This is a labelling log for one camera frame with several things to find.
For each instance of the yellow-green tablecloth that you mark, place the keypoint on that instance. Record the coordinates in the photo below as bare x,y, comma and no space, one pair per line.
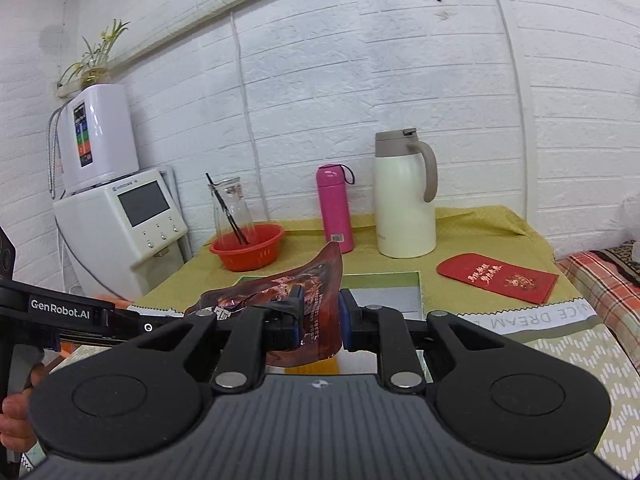
500,240

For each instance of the red-brown snack packet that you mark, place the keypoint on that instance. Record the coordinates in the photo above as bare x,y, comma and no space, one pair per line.
320,280

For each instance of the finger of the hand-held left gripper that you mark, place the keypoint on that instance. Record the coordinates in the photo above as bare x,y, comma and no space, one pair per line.
147,327

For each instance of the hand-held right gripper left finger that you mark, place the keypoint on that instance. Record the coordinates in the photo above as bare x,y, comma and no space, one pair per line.
299,300

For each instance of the pale wall pipe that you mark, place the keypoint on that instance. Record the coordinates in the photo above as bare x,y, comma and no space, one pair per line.
200,17

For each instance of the plaid blanket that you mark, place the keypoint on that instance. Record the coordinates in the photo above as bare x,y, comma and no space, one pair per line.
600,280

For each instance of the white water purifier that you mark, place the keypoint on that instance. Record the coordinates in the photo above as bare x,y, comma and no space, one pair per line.
110,135

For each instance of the white thermal jug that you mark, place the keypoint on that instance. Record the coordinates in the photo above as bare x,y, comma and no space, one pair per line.
402,210

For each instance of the black straw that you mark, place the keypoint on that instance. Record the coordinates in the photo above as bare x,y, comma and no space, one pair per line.
234,227

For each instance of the potted plant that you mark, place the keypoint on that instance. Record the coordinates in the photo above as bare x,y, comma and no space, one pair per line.
95,76

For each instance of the red envelope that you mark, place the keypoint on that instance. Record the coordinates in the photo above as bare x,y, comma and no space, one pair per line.
480,272

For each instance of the white water dispenser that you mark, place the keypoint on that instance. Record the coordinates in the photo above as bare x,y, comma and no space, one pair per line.
100,240

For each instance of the red plastic basket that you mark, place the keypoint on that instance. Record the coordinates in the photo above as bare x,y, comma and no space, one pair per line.
250,257

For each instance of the clear plastic bag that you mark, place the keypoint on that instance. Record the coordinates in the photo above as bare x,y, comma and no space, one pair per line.
630,220

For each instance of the pink thermos bottle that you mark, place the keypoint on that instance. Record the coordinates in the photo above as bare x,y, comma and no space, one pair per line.
335,210

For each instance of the person's left hand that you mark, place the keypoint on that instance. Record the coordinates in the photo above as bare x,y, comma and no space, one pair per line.
15,420

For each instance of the black chopsticks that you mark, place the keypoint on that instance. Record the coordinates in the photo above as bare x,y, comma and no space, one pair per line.
220,197

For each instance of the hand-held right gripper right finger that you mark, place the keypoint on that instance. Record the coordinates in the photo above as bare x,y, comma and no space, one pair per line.
344,315

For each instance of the green cardboard box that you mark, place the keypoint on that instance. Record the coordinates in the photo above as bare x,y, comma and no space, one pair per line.
385,300

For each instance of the clear glass carafe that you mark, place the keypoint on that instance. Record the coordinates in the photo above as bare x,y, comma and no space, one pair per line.
239,200

